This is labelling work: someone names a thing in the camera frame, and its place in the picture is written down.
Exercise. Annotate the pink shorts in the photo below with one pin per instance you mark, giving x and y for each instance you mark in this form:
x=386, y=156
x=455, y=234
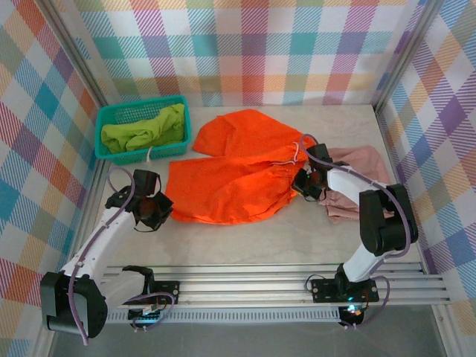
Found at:
x=372, y=163

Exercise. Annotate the orange shorts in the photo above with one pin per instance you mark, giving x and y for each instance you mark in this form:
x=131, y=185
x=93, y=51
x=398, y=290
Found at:
x=230, y=186

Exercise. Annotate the lime green shorts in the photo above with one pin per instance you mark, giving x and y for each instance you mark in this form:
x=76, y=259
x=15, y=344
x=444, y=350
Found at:
x=141, y=135

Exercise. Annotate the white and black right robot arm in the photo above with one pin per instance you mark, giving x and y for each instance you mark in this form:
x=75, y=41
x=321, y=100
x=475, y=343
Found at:
x=342, y=184

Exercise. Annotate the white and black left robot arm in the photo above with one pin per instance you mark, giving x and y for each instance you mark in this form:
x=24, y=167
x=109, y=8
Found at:
x=100, y=238

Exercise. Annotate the white basket tie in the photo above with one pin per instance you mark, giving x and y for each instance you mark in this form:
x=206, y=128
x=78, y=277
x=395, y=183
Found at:
x=149, y=154

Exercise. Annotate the teal plastic basket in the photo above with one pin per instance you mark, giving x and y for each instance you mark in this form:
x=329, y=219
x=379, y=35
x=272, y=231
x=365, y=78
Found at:
x=122, y=158

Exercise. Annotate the left controller board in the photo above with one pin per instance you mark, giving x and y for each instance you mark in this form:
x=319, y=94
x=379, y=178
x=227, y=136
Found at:
x=143, y=318

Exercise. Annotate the controller board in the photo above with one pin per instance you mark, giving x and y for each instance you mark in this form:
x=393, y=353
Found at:
x=143, y=318
x=353, y=314

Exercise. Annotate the right controller board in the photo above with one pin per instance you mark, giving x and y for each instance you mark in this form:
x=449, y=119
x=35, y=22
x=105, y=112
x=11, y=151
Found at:
x=353, y=314

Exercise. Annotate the aluminium side rail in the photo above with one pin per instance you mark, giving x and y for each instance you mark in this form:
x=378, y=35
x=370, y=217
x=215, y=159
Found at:
x=94, y=193

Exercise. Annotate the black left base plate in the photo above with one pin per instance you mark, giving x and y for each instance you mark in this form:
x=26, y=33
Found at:
x=173, y=289

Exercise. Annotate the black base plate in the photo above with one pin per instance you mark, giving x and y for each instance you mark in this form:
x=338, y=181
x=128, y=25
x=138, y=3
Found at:
x=323, y=290
x=173, y=289

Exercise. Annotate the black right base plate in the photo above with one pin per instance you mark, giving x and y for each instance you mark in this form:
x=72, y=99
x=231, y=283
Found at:
x=323, y=290

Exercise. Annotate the aluminium rail frame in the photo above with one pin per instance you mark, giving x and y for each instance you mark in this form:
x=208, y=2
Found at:
x=241, y=288

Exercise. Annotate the aluminium corner post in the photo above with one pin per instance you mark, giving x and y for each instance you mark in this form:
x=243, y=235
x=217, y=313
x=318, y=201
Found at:
x=410, y=48
x=78, y=48

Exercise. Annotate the aluminium frame leg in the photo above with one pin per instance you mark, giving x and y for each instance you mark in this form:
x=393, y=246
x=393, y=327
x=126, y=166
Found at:
x=446, y=334
x=44, y=347

